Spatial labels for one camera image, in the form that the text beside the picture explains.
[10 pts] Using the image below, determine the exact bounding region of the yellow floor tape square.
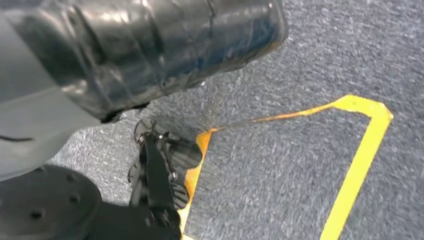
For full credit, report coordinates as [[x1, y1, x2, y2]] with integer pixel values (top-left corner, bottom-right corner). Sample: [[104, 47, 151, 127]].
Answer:
[[178, 95, 394, 240]]

